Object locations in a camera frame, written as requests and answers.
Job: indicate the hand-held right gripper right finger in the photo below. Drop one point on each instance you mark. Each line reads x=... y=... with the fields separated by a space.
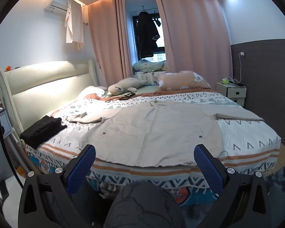
x=207 y=168

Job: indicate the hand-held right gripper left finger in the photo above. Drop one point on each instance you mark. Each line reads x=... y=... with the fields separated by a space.
x=82 y=168

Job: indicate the beige jacket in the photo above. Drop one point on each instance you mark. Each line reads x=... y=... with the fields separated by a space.
x=152 y=133

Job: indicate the black folded clothes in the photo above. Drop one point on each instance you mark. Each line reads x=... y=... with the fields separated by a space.
x=41 y=130

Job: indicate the cartoon printed bed sheet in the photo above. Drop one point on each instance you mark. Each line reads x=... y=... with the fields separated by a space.
x=45 y=166

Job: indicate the patterned triangle print blanket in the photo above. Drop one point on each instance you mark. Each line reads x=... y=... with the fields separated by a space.
x=247 y=135

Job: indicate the person's leg in dark pants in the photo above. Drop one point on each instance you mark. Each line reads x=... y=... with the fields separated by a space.
x=142 y=206

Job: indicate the dark blue rug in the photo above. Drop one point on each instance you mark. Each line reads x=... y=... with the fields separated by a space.
x=280 y=194

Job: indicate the white pillow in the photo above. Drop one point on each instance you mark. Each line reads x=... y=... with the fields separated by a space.
x=90 y=91

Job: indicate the white nightstand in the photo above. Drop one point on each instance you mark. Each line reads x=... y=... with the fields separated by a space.
x=230 y=92

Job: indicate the small green object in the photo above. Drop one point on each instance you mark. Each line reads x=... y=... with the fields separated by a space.
x=225 y=81

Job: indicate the cream padded bed headboard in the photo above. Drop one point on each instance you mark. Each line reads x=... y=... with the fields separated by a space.
x=45 y=87

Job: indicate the tan plush pillow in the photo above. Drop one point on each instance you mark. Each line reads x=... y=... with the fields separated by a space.
x=178 y=80

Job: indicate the grey plush toy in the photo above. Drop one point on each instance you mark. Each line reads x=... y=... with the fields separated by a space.
x=125 y=85

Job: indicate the green bed mat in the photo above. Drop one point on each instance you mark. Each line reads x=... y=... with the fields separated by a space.
x=147 y=89

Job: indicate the white crumpled cloth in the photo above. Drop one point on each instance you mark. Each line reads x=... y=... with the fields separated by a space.
x=144 y=78

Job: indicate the pale blue bedding pile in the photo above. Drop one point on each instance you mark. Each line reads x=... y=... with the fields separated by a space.
x=149 y=65

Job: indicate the small orange toy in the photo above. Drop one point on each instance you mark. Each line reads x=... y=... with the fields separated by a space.
x=8 y=68

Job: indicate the pink curtain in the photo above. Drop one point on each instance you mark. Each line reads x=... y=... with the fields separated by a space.
x=104 y=40
x=194 y=33

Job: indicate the white hanging shirt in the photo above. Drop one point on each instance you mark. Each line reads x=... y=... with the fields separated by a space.
x=73 y=23

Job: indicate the dark hanging coat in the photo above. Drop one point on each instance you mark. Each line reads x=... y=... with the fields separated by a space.
x=144 y=35

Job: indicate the white air conditioner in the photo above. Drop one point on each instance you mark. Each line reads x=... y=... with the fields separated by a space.
x=57 y=2

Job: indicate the white wall plug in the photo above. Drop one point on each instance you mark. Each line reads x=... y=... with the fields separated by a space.
x=242 y=54

